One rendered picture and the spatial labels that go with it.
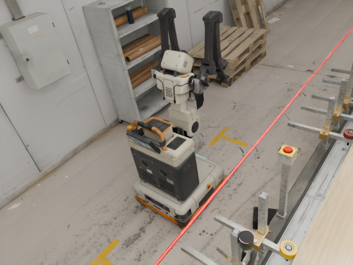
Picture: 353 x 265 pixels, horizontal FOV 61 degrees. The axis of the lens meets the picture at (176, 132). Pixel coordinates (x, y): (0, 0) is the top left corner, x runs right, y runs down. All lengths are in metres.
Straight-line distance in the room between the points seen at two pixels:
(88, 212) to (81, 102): 1.33
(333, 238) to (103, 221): 2.06
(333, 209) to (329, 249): 0.24
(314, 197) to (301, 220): 0.21
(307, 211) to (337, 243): 0.49
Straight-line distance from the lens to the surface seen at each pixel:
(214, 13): 2.28
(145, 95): 4.44
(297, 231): 2.02
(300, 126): 2.37
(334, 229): 1.72
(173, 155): 2.23
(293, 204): 2.03
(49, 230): 3.25
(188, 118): 2.49
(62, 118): 3.71
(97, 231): 3.01
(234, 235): 1.32
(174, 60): 2.32
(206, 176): 2.77
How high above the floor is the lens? 2.26
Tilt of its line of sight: 37 degrees down
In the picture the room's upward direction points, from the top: 11 degrees counter-clockwise
